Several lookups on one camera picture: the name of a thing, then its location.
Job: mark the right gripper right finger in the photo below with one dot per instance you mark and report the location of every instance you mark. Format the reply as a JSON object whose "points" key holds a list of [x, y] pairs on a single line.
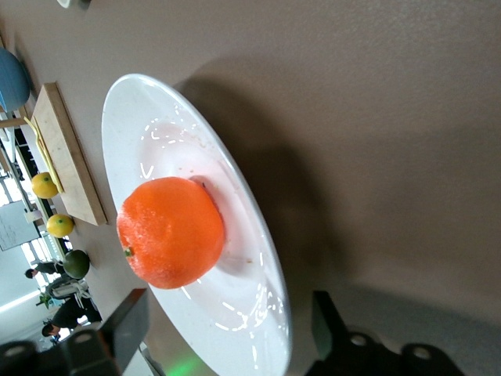
{"points": [[336, 352]]}

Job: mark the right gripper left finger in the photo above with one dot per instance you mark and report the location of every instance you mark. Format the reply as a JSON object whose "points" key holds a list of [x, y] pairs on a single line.
{"points": [[117, 337]]}

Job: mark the orange fruit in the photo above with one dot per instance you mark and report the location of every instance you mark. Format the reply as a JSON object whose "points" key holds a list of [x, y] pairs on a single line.
{"points": [[170, 235]]}

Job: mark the white round plate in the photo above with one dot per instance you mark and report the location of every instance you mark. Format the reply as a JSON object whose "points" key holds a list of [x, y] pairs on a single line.
{"points": [[137, 117]]}

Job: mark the person in dark clothes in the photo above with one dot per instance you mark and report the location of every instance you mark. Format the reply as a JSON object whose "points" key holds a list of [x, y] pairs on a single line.
{"points": [[47, 268], [74, 313]]}

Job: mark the dark green avocado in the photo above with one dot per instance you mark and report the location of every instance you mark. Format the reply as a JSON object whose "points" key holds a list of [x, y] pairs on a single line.
{"points": [[76, 264]]}

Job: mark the yellow lemon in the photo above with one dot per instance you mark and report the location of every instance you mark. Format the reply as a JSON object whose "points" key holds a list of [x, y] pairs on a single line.
{"points": [[44, 187], [60, 226]]}

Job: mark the white board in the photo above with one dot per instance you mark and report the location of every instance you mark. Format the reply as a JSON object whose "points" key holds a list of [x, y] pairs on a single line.
{"points": [[15, 227]]}

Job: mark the wooden cutting board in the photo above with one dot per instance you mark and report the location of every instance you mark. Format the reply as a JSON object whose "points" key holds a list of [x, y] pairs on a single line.
{"points": [[70, 164]]}

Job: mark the yellow plastic knife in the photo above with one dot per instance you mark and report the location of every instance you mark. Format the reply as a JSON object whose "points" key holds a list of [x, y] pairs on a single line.
{"points": [[52, 168]]}

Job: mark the yellow plastic fork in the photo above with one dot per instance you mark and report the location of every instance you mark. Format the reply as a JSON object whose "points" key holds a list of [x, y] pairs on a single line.
{"points": [[33, 131]]}

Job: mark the wooden peg rack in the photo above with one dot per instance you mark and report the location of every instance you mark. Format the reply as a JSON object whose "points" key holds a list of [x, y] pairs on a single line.
{"points": [[11, 122]]}

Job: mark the blue bowl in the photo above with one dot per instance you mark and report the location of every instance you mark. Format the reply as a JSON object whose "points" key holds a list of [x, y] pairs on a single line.
{"points": [[13, 82]]}

